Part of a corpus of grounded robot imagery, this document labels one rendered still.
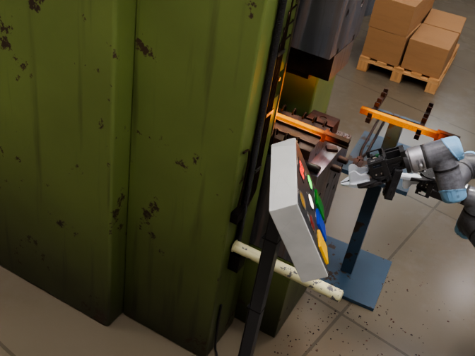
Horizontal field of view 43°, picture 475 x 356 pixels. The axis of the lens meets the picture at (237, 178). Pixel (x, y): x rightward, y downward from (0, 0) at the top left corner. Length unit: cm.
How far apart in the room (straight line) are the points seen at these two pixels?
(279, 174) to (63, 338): 140
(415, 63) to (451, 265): 233
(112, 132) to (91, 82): 18
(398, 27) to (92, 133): 362
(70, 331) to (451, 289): 194
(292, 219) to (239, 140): 43
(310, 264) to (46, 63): 113
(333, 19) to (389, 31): 341
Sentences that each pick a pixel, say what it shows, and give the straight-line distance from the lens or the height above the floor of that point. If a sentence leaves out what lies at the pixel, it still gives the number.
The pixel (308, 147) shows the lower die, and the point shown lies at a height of 98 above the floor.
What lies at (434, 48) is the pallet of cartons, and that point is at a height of 38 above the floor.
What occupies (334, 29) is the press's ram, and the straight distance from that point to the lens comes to 197.
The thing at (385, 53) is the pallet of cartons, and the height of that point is 21.
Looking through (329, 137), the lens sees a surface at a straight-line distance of 230.
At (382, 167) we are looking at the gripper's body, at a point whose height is 120.
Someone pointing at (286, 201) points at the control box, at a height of 119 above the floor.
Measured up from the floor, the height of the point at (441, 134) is 99.
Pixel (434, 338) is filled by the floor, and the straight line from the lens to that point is 310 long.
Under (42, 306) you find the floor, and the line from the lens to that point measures 288.
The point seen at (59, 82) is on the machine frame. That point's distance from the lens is 218.
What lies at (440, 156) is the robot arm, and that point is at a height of 127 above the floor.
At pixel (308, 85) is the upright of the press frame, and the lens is 252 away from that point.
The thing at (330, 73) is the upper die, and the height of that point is 130.
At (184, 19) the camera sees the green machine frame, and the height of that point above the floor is 145.
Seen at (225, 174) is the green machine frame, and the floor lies 97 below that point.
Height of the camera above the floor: 213
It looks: 35 degrees down
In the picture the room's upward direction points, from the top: 10 degrees clockwise
